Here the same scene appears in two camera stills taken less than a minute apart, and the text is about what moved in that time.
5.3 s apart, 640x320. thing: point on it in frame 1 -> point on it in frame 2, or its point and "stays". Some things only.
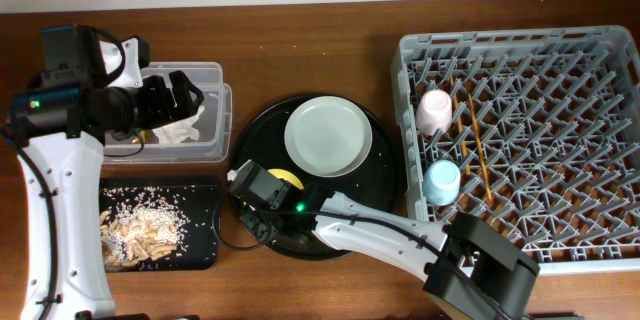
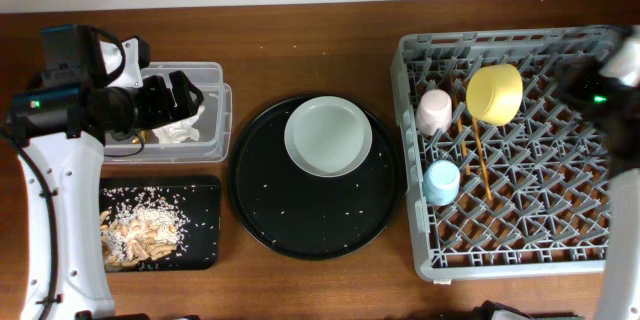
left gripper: [157, 102] stays
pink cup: [434, 111] stays
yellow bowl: [283, 174] -> [494, 93]
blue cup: [441, 182] stays
